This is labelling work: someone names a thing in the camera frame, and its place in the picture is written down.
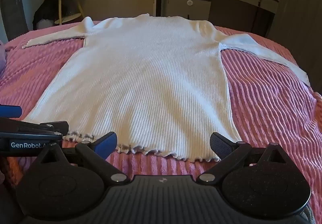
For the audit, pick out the grey drawer cabinet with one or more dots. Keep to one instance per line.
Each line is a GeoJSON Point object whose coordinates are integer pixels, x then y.
{"type": "Point", "coordinates": [188, 10]}

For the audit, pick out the grey curtain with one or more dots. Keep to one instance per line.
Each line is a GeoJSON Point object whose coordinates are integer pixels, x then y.
{"type": "Point", "coordinates": [296, 17]}

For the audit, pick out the purple cloth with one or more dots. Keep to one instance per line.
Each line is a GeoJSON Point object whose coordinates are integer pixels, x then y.
{"type": "Point", "coordinates": [2, 57]}

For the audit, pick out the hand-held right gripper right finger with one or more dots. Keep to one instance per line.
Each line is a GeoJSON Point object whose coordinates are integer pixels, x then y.
{"type": "Point", "coordinates": [221, 145]}

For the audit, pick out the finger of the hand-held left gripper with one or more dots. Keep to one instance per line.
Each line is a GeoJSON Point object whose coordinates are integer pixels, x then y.
{"type": "Point", "coordinates": [10, 111]}
{"type": "Point", "coordinates": [37, 126]}

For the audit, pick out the white bin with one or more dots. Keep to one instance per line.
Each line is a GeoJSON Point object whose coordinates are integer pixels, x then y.
{"type": "Point", "coordinates": [44, 24]}

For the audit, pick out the dark cloth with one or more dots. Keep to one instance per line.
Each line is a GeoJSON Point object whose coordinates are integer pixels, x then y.
{"type": "Point", "coordinates": [46, 7]}

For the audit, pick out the pink ribbed blanket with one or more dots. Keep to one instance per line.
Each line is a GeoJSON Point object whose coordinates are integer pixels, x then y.
{"type": "Point", "coordinates": [264, 103]}

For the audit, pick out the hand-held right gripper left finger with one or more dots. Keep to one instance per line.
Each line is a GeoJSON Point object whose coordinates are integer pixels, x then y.
{"type": "Point", "coordinates": [107, 143]}

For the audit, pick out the white ribbed knit dress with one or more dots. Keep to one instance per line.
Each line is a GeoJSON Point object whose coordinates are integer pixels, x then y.
{"type": "Point", "coordinates": [151, 75]}

